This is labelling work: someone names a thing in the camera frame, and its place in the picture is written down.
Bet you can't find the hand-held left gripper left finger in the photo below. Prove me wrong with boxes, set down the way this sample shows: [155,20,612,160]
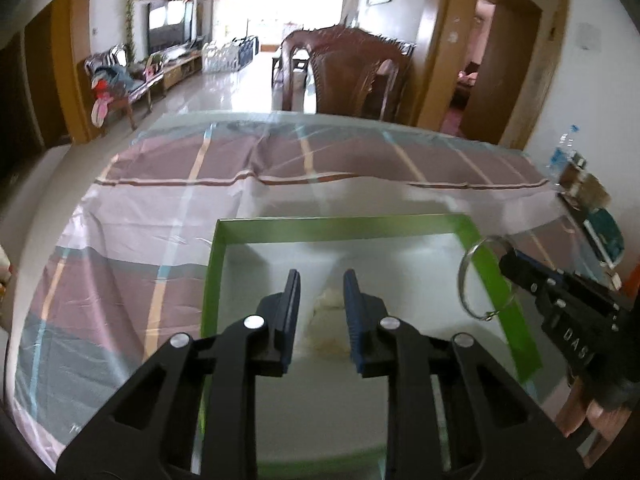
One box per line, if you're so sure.
[55,269,302,480]

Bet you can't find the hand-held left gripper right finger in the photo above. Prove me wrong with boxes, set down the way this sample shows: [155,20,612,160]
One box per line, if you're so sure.
[342,269,586,480]

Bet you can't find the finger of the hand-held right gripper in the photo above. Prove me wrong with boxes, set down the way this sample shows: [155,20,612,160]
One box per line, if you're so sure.
[499,249,568,306]

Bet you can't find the cream pearl necklace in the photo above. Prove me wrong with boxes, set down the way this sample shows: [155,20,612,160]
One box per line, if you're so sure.
[299,282,354,357]

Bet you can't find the silver bangle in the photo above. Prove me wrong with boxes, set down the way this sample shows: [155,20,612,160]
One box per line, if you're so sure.
[458,236,521,321]

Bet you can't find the green and white tray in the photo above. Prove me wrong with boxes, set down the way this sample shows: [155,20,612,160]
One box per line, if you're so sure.
[197,214,543,467]

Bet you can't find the person's right hand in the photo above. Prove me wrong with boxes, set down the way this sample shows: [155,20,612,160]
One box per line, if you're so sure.
[554,374,627,467]

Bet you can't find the teal flat box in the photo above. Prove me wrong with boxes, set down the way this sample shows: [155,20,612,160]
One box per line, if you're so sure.
[584,207,627,267]

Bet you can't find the brown cardboard boxes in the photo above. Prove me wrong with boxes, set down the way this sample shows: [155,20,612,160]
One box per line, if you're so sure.
[556,151,614,212]

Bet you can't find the clear water bottle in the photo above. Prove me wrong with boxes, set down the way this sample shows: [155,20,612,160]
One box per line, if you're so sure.
[546,122,582,182]

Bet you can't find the plaid tablecloth under clear plastic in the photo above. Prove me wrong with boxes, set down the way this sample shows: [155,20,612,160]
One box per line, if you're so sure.
[14,109,623,472]

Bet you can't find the brown wooden door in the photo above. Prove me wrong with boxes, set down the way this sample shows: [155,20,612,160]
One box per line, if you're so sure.
[459,0,544,147]

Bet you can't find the carved wooden chair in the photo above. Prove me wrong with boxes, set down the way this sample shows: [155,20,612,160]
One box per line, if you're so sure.
[272,30,315,112]
[306,26,417,125]

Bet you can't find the white play fence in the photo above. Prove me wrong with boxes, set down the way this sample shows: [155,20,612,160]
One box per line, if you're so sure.
[201,35,262,70]

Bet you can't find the wooden television cabinet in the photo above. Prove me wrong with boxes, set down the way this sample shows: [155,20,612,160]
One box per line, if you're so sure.
[150,37,207,92]

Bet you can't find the wooden bench with clothes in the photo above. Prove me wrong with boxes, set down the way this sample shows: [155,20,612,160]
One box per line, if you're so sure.
[84,44,167,133]

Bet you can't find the pale bag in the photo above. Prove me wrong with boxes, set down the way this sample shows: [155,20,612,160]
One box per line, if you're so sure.
[0,245,17,302]

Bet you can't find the black television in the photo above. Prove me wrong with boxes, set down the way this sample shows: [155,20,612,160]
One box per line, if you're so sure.
[146,0,197,57]

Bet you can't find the hanging green vine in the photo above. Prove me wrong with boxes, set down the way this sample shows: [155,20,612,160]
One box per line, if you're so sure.
[124,0,139,62]

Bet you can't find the white wall switch plate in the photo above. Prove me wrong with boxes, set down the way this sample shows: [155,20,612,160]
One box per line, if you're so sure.
[574,24,599,52]

